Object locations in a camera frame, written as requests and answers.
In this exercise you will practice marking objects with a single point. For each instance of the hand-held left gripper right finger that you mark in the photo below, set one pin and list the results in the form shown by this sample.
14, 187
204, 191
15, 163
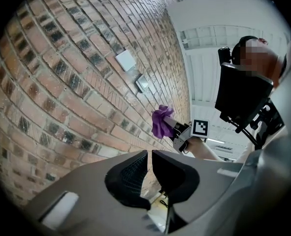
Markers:
174, 178

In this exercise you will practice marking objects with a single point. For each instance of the white wall switch plate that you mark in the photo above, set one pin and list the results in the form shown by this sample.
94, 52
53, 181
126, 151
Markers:
125, 60

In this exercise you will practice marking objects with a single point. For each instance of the black wall thermostat display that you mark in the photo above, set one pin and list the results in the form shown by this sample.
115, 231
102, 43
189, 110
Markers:
142, 82

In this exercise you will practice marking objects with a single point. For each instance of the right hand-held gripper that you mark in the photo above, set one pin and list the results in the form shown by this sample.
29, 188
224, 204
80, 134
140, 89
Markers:
199, 129

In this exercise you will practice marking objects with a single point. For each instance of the purple cleaning cloth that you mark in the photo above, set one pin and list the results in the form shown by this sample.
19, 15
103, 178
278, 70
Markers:
161, 124

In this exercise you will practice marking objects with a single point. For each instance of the person's right forearm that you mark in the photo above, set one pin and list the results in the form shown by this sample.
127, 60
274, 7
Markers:
205, 150

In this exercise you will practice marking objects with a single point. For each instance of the black screen mount bracket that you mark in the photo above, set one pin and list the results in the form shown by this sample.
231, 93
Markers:
267, 124

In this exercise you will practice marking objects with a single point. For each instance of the person's head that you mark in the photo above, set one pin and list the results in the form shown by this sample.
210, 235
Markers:
261, 58

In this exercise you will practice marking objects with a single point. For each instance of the black chest-mounted screen device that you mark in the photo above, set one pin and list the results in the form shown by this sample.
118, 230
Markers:
241, 95

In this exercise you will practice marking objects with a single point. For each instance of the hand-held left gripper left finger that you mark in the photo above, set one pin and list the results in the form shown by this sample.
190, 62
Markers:
128, 178

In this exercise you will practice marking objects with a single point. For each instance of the black head-mounted camera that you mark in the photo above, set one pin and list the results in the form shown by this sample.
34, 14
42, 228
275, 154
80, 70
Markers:
224, 55

